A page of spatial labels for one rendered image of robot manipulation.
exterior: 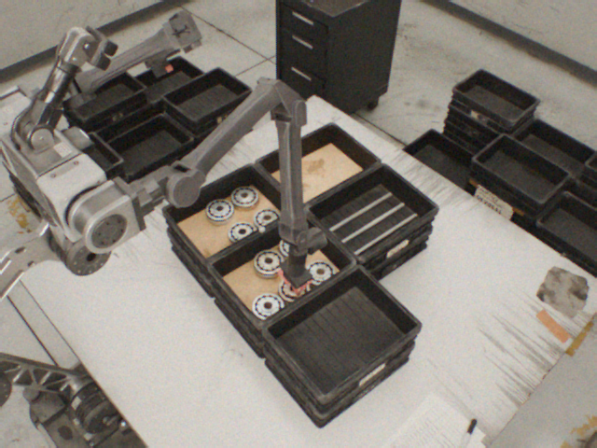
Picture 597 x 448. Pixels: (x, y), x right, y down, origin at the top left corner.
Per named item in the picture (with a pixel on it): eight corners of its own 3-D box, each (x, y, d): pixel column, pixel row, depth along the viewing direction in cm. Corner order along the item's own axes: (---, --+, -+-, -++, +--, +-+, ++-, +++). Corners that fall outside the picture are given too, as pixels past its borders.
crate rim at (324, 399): (323, 406, 157) (323, 402, 155) (259, 331, 172) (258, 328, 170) (423, 329, 173) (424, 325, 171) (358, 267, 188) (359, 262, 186)
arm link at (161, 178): (140, 179, 134) (150, 185, 131) (174, 159, 139) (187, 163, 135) (153, 211, 140) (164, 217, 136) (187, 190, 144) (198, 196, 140)
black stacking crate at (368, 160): (300, 230, 211) (301, 208, 202) (254, 183, 226) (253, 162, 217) (379, 183, 227) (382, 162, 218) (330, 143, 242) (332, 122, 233)
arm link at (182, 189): (265, 63, 150) (290, 68, 143) (286, 103, 159) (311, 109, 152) (145, 181, 137) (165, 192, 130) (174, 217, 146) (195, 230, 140)
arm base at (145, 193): (121, 213, 137) (111, 177, 128) (149, 196, 141) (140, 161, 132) (142, 233, 133) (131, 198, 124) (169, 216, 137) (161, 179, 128)
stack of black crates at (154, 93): (161, 150, 336) (152, 104, 310) (133, 127, 350) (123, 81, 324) (214, 120, 354) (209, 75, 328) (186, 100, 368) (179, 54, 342)
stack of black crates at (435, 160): (479, 193, 317) (491, 163, 299) (449, 221, 303) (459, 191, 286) (424, 158, 335) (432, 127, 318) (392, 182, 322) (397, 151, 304)
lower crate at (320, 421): (319, 433, 173) (321, 418, 164) (261, 363, 188) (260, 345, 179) (411, 361, 189) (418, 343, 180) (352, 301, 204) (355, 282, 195)
